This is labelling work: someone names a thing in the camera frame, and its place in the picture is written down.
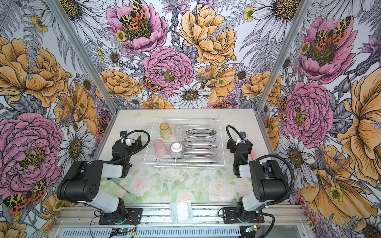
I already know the red green patterned plate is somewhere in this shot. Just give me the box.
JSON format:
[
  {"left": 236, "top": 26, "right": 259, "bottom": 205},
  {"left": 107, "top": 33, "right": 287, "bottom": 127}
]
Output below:
[{"left": 185, "top": 141, "right": 217, "bottom": 149}]

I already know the black corrugated cable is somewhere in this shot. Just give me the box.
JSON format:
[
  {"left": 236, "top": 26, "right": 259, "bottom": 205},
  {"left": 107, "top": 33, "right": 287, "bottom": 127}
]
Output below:
[
  {"left": 225, "top": 124, "right": 295, "bottom": 238},
  {"left": 113, "top": 129, "right": 151, "bottom": 164}
]

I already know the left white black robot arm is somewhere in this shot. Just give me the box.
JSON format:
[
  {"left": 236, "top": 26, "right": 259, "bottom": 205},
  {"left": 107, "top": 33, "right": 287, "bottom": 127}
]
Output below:
[{"left": 56, "top": 136, "right": 143, "bottom": 225}]

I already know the pink flat object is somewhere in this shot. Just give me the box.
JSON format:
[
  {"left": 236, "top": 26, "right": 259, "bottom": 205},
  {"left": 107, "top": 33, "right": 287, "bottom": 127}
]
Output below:
[{"left": 250, "top": 150, "right": 258, "bottom": 160}]

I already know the aluminium front rail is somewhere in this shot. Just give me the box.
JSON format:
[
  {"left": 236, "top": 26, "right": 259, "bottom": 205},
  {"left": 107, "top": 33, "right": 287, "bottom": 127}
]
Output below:
[{"left": 56, "top": 202, "right": 307, "bottom": 228}]

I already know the green circuit board right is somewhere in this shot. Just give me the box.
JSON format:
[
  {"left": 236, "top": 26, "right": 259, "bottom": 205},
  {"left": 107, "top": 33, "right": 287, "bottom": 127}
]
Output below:
[{"left": 245, "top": 225, "right": 259, "bottom": 233}]

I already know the green circuit board left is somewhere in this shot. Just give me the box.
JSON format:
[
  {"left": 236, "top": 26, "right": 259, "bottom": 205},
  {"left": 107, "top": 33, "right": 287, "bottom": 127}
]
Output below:
[{"left": 110, "top": 227, "right": 134, "bottom": 237}]

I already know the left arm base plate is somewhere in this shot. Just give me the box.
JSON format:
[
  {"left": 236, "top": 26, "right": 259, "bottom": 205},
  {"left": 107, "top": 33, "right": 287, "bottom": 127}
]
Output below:
[{"left": 98, "top": 208, "right": 143, "bottom": 225}]

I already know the clear plastic bag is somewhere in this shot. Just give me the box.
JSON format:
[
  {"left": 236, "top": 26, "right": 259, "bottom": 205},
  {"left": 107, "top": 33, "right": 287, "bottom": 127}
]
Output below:
[{"left": 169, "top": 200, "right": 193, "bottom": 224}]

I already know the right black corrugated cable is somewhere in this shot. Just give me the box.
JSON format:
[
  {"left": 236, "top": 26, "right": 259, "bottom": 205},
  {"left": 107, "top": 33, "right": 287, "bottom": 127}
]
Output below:
[{"left": 225, "top": 124, "right": 295, "bottom": 238}]

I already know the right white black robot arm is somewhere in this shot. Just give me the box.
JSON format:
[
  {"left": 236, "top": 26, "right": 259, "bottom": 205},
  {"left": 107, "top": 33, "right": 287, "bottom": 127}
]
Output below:
[{"left": 222, "top": 139, "right": 289, "bottom": 224}]

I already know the screwdriver black yellow handle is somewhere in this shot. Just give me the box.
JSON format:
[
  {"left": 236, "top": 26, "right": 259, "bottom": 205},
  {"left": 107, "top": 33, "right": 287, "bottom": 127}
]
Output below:
[{"left": 107, "top": 178, "right": 130, "bottom": 193}]

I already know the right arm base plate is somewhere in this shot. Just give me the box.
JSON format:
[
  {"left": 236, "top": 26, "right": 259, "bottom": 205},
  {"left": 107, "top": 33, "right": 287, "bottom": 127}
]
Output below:
[{"left": 221, "top": 207, "right": 265, "bottom": 224}]

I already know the white wire dish rack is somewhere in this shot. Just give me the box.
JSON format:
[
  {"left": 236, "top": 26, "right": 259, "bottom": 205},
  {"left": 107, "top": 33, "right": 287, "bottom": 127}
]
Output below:
[{"left": 144, "top": 118, "right": 225, "bottom": 169}]

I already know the clear glass tumbler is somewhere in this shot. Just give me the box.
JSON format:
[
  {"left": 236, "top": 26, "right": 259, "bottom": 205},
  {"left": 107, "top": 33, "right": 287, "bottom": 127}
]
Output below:
[{"left": 174, "top": 125, "right": 185, "bottom": 140}]

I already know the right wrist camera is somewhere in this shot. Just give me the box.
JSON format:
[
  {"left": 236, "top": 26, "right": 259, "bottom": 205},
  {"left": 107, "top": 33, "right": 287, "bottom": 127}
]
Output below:
[{"left": 237, "top": 131, "right": 247, "bottom": 144}]

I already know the green circuit board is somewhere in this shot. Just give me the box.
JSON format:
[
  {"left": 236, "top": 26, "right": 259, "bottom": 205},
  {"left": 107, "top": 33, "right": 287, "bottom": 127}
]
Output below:
[
  {"left": 245, "top": 225, "right": 259, "bottom": 233},
  {"left": 110, "top": 227, "right": 134, "bottom": 237}
]

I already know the orange sunburst white plate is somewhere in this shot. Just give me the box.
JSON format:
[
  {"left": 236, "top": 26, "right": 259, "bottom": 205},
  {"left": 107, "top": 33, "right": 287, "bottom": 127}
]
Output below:
[{"left": 184, "top": 135, "right": 216, "bottom": 143}]

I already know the yellow glass tumbler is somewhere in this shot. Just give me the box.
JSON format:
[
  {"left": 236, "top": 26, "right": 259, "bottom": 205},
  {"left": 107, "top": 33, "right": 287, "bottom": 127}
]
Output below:
[{"left": 159, "top": 123, "right": 173, "bottom": 139}]

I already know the left black corrugated cable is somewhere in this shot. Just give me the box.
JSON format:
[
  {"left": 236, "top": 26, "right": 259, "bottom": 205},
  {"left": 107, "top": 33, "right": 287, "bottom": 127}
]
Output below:
[{"left": 113, "top": 129, "right": 151, "bottom": 164}]

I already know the pink glass tumbler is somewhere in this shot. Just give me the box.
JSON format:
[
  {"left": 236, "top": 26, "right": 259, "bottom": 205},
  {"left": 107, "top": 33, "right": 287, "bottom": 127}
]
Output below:
[{"left": 154, "top": 140, "right": 168, "bottom": 159}]

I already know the striped ceramic bowl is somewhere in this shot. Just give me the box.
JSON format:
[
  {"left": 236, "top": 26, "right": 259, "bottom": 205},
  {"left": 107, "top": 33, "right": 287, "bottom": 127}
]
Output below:
[{"left": 169, "top": 142, "right": 185, "bottom": 159}]

